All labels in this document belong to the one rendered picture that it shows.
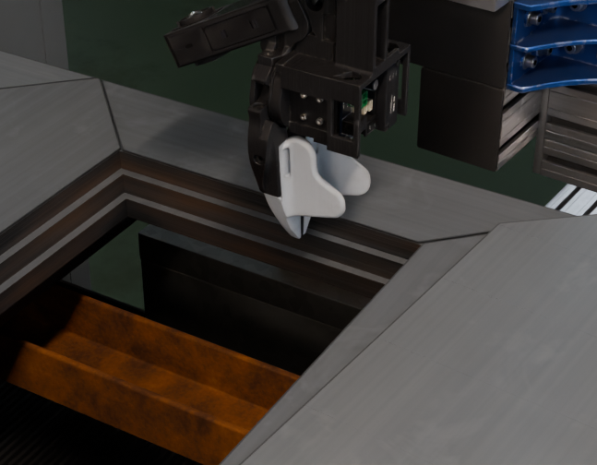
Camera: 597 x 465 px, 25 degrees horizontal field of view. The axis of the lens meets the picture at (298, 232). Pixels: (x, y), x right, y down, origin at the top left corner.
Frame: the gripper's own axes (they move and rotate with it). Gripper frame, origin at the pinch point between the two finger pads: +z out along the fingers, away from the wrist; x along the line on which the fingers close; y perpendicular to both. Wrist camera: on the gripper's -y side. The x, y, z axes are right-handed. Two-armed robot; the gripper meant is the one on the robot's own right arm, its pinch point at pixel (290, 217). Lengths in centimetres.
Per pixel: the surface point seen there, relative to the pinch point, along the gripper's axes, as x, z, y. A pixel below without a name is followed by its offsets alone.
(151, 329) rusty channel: 0.4, 15.6, -13.5
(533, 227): 8.8, 0.8, 15.1
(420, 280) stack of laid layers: -1.1, 1.0, 10.9
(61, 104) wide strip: 6.5, 0.9, -26.1
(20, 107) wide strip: 4.4, 0.9, -28.7
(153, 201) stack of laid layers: 2.3, 4.3, -13.9
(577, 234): 9.5, 0.8, 18.1
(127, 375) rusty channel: -1.6, 19.4, -14.8
